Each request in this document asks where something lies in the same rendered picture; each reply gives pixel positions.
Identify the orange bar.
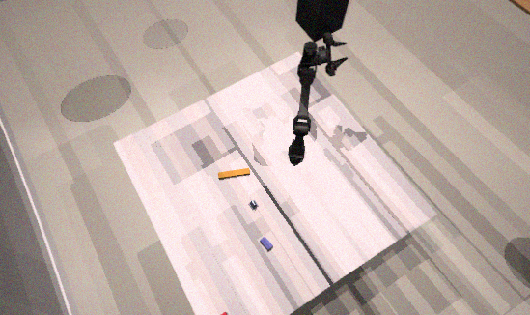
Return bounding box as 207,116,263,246
218,168,250,179

